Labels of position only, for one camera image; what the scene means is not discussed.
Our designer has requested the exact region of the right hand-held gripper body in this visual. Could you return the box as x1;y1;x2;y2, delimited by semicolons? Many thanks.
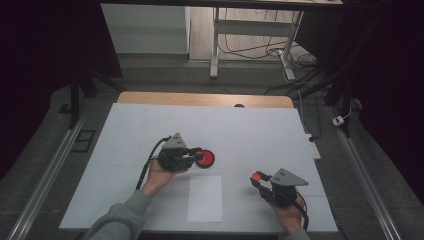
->
264;167;310;208

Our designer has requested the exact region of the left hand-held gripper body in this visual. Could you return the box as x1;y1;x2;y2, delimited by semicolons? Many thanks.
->
157;132;198;173

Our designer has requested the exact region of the round red ink pad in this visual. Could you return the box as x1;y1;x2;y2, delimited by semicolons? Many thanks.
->
194;149;216;169

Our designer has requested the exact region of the person's right hand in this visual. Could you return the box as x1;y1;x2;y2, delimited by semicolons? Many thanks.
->
270;196;307;236

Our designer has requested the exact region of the person's left hand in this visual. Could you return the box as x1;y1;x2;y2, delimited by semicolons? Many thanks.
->
141;158;188;199

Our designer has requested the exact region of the white paper sheet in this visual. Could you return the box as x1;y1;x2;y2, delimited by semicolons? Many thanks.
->
186;175;224;224

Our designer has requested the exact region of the wooden table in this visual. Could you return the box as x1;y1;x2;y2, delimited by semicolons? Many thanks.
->
116;91;296;110

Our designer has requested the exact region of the white power strip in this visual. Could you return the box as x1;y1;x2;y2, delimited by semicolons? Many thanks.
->
304;133;322;161

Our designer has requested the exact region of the black floor socket box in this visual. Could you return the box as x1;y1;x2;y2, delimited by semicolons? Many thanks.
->
71;129;97;154

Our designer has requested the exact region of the black metal stand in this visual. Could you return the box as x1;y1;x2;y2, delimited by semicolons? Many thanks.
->
289;19;359;138
67;64;128;130

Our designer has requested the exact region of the white cabinet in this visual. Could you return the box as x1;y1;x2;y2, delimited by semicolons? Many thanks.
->
100;3;191;56

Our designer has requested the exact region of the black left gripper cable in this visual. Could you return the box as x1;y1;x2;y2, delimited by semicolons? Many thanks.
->
135;135;172;191

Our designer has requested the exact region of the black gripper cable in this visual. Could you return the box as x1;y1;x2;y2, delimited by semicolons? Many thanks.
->
293;189;310;232
135;135;172;191

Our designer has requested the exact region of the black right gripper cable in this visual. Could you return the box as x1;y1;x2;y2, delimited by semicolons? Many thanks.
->
293;189;310;232

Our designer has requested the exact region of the white power strip cable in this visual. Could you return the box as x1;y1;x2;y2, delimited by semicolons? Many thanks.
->
297;89;310;136

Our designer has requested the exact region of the aluminium rail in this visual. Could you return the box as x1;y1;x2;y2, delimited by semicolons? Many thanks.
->
327;105;405;240
6;111;88;240

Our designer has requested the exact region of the black floor cable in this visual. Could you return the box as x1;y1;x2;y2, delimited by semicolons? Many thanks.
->
218;8;301;62

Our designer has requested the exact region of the white desk frame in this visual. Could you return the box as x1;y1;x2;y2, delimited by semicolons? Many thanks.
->
209;6;305;82

